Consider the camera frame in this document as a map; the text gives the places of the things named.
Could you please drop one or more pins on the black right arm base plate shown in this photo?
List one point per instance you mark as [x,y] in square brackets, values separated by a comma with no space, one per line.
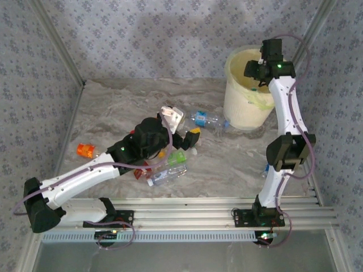
[241,217]

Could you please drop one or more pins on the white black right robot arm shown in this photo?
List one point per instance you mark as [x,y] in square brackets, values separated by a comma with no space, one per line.
[286,113]

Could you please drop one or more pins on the aluminium frame post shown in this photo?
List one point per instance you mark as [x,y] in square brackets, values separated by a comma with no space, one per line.
[314,28]
[58,42]

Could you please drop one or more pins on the controller circuit board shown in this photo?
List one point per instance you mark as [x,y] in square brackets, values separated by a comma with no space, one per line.
[106,235]
[265,235]

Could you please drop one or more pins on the aluminium table edge rail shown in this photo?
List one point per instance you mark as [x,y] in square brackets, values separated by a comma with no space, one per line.
[313,187]
[71,124]

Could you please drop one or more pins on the red snack packet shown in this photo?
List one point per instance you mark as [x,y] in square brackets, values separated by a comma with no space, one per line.
[139,173]

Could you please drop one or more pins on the clear bottle blue label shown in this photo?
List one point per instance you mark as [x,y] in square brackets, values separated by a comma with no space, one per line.
[202,119]

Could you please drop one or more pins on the clear water bottle dark label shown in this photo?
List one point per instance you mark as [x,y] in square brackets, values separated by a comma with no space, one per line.
[167,175]

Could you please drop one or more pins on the yellow-green bin liner bag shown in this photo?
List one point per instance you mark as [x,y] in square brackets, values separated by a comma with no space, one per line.
[241,73]

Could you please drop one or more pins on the aluminium front rail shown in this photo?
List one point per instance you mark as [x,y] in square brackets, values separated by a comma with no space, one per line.
[184,215]

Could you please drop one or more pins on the left controller circuit board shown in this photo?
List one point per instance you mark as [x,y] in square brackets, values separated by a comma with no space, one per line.
[106,235]

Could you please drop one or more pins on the white round waste bin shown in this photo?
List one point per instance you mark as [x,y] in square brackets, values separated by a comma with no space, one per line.
[241,110]

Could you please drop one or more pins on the right controller circuit board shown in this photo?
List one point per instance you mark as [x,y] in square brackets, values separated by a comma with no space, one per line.
[265,235]

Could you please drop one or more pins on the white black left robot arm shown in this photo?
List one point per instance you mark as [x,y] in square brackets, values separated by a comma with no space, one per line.
[79,177]

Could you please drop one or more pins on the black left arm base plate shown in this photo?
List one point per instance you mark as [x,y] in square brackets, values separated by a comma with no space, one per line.
[126,216]

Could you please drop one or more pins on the clear bottle bright green label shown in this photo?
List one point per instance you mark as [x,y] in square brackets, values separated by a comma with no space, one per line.
[176,158]

